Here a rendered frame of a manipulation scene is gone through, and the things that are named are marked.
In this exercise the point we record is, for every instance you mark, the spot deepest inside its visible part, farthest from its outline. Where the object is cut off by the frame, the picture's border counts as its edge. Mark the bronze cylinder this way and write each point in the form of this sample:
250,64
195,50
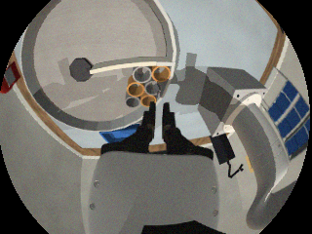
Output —
162,76
145,99
135,91

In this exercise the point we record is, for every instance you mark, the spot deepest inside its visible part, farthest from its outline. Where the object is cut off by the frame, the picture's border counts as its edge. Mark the blue crate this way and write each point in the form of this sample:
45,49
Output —
120,134

